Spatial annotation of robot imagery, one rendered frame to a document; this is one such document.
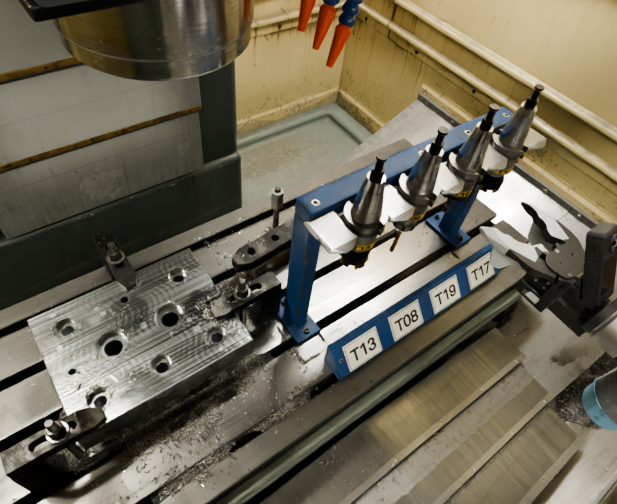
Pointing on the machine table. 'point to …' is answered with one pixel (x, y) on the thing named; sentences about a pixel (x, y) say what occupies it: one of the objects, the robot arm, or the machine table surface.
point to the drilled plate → (143, 402)
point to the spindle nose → (159, 37)
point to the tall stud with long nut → (276, 205)
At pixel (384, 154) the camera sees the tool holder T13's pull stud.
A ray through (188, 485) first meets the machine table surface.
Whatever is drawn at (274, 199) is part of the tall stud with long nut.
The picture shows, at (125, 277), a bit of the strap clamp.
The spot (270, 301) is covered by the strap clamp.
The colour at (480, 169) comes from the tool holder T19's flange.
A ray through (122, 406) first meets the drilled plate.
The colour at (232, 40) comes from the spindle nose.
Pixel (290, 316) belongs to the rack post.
